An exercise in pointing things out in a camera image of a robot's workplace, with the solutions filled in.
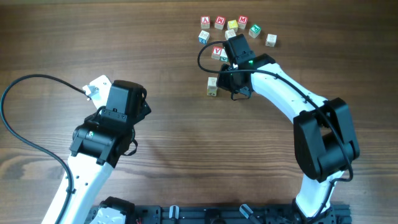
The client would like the green V block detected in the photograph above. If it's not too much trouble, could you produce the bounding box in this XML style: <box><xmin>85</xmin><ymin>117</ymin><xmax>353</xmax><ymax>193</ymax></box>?
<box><xmin>220</xmin><ymin>49</ymin><xmax>228</xmax><ymax>62</ymax></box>

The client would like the plain block red side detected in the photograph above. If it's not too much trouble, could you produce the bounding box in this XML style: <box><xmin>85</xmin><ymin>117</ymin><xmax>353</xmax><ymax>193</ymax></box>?
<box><xmin>207</xmin><ymin>77</ymin><xmax>217</xmax><ymax>88</ymax></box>

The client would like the green top block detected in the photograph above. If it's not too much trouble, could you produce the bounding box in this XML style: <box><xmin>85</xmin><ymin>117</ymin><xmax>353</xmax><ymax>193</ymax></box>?
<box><xmin>249</xmin><ymin>24</ymin><xmax>261</xmax><ymax>39</ymax></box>

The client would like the yellow top block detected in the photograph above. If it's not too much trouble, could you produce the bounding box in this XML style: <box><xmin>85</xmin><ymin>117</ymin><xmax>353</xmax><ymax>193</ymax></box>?
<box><xmin>227</xmin><ymin>20</ymin><xmax>239</xmax><ymax>32</ymax></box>

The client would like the blue side block left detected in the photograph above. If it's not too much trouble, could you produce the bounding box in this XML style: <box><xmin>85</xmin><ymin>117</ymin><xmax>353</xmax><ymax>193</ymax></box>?
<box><xmin>198</xmin><ymin>30</ymin><xmax>210</xmax><ymax>45</ymax></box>

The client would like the red M block left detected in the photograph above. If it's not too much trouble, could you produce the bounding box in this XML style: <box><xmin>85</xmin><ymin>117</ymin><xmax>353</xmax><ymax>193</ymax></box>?
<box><xmin>214</xmin><ymin>16</ymin><xmax>226</xmax><ymax>30</ymax></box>

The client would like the red M block right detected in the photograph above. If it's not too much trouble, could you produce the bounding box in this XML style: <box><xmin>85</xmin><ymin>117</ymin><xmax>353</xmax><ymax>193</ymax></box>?
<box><xmin>237</xmin><ymin>16</ymin><xmax>248</xmax><ymax>29</ymax></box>

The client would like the blue side block centre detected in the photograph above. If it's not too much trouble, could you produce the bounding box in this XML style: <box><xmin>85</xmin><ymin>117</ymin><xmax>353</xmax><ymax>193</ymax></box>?
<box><xmin>225</xmin><ymin>29</ymin><xmax>236</xmax><ymax>40</ymax></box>

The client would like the red m block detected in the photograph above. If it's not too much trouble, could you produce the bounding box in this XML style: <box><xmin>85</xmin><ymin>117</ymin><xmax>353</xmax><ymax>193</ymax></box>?
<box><xmin>237</xmin><ymin>16</ymin><xmax>248</xmax><ymax>29</ymax></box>
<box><xmin>214</xmin><ymin>16</ymin><xmax>226</xmax><ymax>30</ymax></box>

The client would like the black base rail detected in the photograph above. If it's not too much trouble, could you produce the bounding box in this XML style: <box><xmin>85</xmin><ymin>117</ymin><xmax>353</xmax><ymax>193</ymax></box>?
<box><xmin>130</xmin><ymin>205</ymin><xmax>353</xmax><ymax>224</ymax></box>

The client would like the red V block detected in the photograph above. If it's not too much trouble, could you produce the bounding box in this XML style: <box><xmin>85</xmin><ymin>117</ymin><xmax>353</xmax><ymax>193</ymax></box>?
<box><xmin>211</xmin><ymin>46</ymin><xmax>223</xmax><ymax>60</ymax></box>

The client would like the red A letter block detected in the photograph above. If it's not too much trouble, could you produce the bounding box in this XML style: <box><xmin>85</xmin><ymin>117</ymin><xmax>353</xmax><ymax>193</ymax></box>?
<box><xmin>200</xmin><ymin>16</ymin><xmax>210</xmax><ymax>29</ymax></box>

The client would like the plain wooden block far right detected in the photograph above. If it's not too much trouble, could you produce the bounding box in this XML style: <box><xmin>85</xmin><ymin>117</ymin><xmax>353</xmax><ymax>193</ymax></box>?
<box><xmin>266</xmin><ymin>34</ymin><xmax>277</xmax><ymax>47</ymax></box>

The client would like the blue side block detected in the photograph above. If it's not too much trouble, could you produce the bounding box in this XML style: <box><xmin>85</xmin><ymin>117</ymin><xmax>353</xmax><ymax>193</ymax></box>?
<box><xmin>225</xmin><ymin>29</ymin><xmax>236</xmax><ymax>40</ymax></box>
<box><xmin>198</xmin><ymin>30</ymin><xmax>210</xmax><ymax>45</ymax></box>

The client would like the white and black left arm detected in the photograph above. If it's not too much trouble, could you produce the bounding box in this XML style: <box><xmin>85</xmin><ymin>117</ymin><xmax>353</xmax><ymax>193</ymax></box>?
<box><xmin>43</xmin><ymin>80</ymin><xmax>151</xmax><ymax>223</ymax></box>

